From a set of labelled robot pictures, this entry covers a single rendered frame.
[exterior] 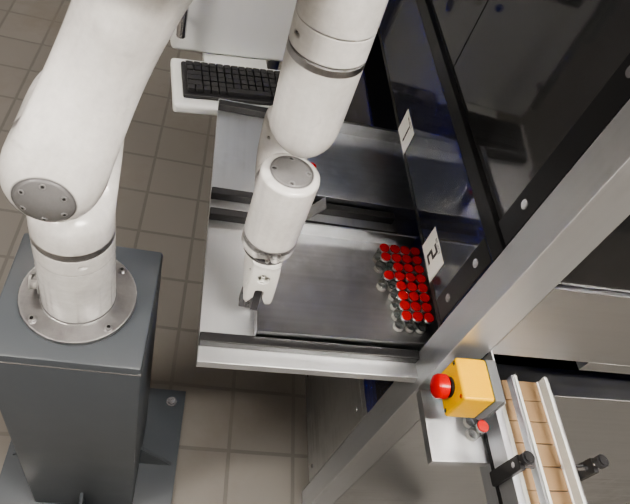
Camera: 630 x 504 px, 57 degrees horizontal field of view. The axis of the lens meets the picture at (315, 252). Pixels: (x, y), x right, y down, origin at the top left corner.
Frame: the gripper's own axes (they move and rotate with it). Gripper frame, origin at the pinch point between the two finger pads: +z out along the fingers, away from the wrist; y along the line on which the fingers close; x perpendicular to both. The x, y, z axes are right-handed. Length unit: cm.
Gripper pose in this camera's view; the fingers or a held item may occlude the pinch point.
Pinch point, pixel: (249, 297)
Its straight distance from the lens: 103.4
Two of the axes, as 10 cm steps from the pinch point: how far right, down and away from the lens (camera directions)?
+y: -0.5, -7.9, 6.1
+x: -9.6, -1.3, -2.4
